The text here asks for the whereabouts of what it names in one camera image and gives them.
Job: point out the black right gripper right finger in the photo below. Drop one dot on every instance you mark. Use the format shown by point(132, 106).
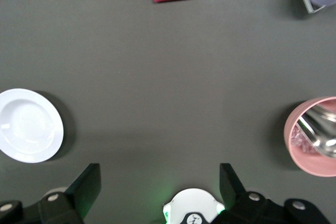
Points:
point(236, 200)

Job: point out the white round plate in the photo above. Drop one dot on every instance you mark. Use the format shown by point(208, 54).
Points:
point(29, 127)

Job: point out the pink bowl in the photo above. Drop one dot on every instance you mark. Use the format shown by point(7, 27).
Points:
point(315, 166)

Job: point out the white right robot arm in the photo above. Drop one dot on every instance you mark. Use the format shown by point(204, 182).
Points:
point(191, 201)

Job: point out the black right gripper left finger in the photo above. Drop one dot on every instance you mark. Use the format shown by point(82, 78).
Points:
point(78, 197)

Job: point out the metal scoop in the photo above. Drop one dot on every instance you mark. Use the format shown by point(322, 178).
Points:
point(320, 129)

